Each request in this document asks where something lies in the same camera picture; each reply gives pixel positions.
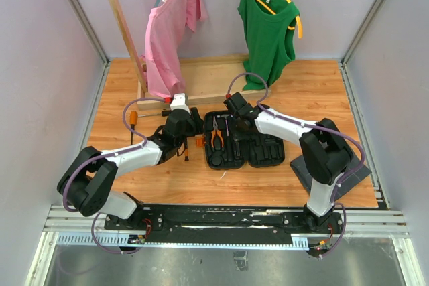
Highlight orange handled pliers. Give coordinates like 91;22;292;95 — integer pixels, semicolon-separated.
210;117;225;150

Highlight steel claw hammer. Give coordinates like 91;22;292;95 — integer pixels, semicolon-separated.
216;114;233;138

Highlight black plastic tool case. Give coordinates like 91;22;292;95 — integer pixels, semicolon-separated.
198;110;286;170

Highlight small orange screwdriver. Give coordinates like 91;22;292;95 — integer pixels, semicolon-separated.
129;111;138;145

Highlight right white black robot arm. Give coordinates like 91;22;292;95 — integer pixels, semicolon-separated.
224;92;353;232

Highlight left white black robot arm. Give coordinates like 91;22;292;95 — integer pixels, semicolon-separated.
57;107;204;230

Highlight slim black orange screwdriver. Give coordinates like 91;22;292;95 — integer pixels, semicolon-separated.
183;138;189;162

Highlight wooden clothes rack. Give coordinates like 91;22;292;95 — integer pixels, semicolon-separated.
95;0;288;111

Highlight pink t-shirt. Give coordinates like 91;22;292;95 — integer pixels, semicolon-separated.
145;0;208;98

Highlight green tank top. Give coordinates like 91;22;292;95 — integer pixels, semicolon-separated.
237;0;300;90

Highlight grey folded cloth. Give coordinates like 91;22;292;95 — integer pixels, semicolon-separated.
290;155;373;196

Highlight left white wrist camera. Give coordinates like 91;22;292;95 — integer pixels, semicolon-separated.
164;93;190;114

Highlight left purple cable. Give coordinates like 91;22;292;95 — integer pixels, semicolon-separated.
62;97;170;255

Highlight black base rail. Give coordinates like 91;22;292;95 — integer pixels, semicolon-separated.
104;204;343;246

